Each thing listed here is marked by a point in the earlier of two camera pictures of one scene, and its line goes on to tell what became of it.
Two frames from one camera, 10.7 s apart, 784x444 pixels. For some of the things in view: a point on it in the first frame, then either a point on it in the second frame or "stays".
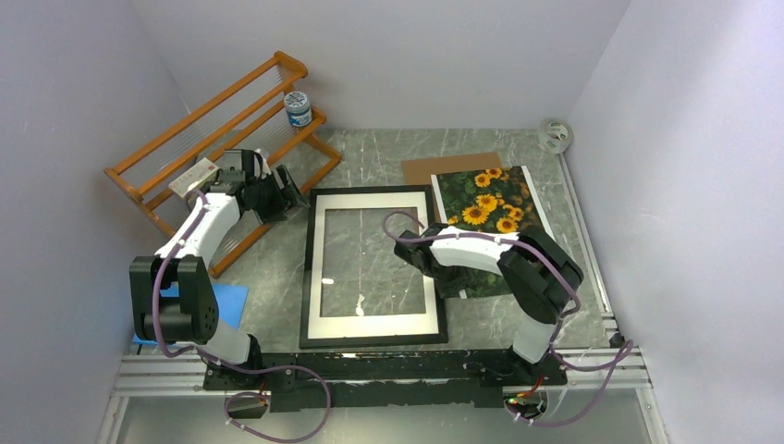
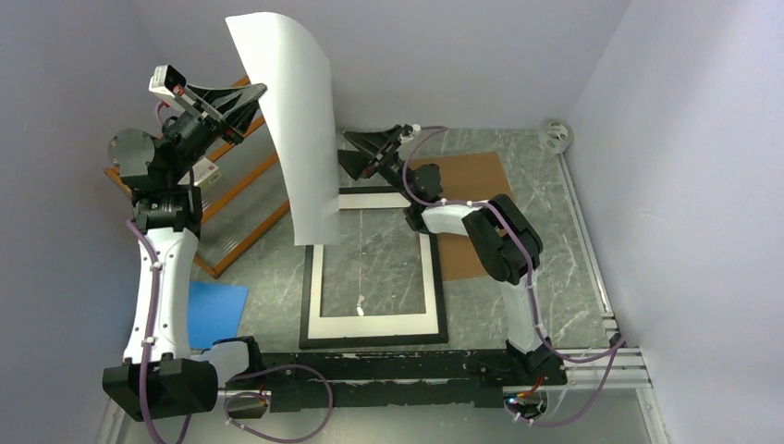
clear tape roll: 556,136 stays
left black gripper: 287,196 → 237,105
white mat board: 365,326 stays
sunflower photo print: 497,200 → 292,70
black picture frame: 331,342 stays
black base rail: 310,379 stays
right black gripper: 448,285 → 378,142
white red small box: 205,170 stays
